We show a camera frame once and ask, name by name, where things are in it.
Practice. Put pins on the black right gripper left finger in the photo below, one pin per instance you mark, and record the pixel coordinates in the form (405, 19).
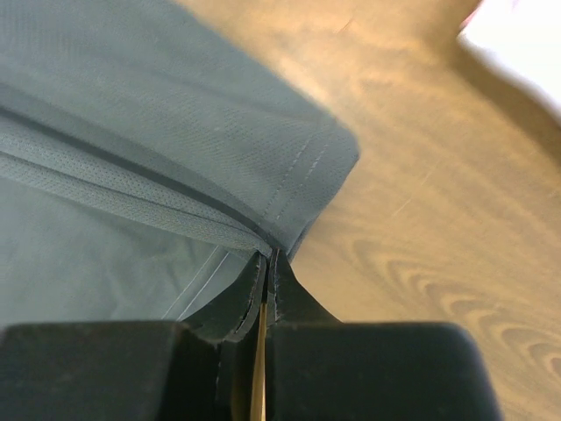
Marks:
(200, 368)

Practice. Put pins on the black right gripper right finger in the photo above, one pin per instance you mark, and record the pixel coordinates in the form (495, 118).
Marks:
(320, 368)

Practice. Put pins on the grey t shirt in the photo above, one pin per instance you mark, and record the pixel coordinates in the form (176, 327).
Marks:
(144, 160)

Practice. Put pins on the white folded t shirt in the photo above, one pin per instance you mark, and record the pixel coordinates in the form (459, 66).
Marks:
(520, 42)

